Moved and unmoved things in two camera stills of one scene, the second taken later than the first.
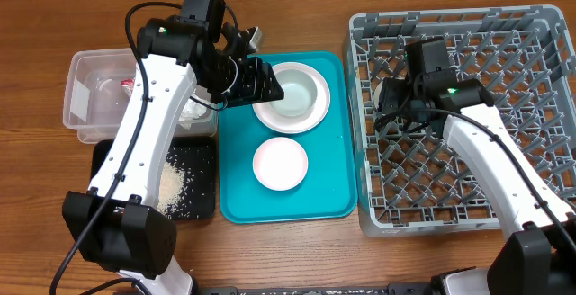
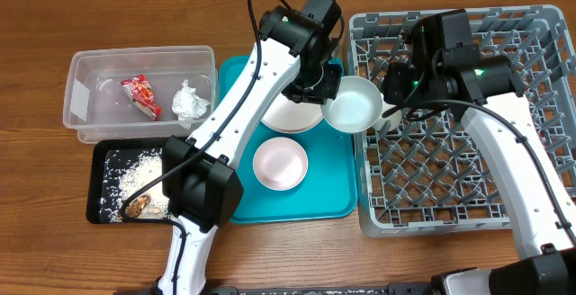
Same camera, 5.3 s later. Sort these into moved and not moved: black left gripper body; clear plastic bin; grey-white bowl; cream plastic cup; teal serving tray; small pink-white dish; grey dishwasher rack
Moved: cream plastic cup; black left gripper body; grey-white bowl
Not moved: clear plastic bin; grey dishwasher rack; teal serving tray; small pink-white dish
